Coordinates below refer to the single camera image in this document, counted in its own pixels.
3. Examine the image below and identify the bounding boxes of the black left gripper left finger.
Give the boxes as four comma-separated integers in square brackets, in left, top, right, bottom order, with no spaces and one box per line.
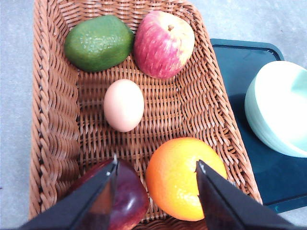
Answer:
[21,159,118,230]

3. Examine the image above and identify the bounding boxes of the light green ceramic bowl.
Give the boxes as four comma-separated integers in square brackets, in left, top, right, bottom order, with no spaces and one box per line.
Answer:
[244,60,307,158]

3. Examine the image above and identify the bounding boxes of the brown wicker basket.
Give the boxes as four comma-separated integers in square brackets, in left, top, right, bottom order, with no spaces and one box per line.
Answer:
[30,0,263,230]

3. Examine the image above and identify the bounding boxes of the beige egg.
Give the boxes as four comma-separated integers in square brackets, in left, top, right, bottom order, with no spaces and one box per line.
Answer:
[103,79,144,132]

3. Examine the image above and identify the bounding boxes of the dark red apple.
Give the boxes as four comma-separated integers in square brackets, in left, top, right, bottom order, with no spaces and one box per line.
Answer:
[70,159,149,230]

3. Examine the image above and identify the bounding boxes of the dark blue rectangular tray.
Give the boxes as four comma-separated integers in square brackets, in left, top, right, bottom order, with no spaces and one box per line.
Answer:
[211,38,307,213]

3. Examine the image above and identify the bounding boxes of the orange fruit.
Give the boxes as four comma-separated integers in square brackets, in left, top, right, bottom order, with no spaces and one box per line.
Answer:
[146,137,227,221]

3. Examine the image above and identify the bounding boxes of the green avocado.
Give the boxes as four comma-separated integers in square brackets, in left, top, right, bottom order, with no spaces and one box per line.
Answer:
[64,15,134,72]

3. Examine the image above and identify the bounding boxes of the red yellow apple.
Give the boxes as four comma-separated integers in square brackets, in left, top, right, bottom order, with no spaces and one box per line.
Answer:
[134,11,195,79]

